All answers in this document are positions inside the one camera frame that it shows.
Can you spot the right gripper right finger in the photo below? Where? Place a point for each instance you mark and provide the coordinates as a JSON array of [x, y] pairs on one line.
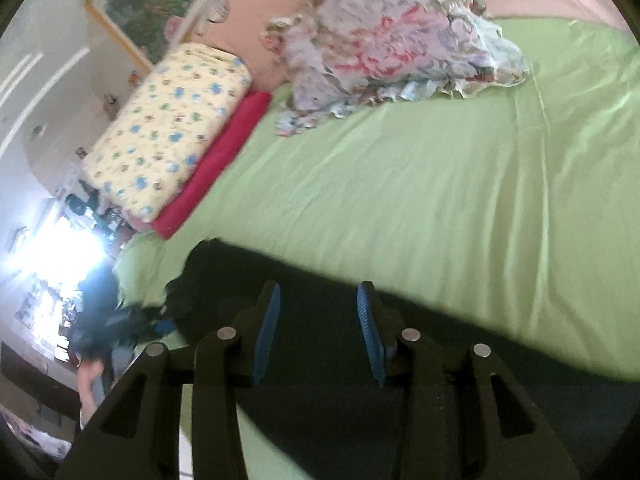
[[380, 327]]

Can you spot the red folded cloth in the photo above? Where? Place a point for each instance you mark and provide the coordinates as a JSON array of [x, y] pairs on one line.
[[212, 164]]

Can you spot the green bed sheet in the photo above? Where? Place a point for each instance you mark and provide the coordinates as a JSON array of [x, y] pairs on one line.
[[513, 214]]

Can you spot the floral ruffled pillow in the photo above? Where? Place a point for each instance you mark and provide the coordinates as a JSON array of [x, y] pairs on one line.
[[343, 55]]

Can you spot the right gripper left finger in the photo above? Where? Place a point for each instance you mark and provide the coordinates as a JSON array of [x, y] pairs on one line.
[[256, 327]]

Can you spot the yellow patterned pillow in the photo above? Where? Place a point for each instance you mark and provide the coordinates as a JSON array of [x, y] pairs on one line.
[[143, 159]]

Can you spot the person's left hand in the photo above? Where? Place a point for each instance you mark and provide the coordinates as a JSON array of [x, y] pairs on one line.
[[95, 380]]

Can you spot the black pants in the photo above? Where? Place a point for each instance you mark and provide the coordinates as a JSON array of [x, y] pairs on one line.
[[466, 403]]

